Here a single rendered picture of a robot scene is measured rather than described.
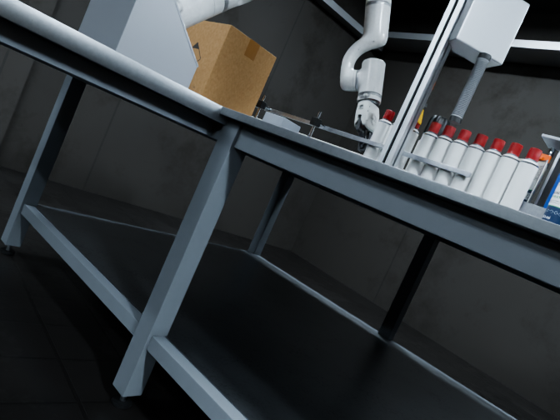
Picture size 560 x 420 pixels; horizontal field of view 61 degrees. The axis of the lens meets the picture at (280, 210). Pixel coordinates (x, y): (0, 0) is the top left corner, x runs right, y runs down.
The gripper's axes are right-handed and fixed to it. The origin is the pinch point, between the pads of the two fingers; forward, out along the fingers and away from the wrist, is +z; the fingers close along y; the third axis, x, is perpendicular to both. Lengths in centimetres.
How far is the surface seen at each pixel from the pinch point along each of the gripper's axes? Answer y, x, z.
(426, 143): -2.2, -24.0, 1.7
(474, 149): -2.6, -39.2, 4.7
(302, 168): -61, -22, 27
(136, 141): 67, 247, -42
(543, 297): 245, -16, 33
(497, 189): -2.6, -46.6, 16.9
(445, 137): -2.3, -30.0, 0.3
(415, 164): -2.3, -21.2, 8.5
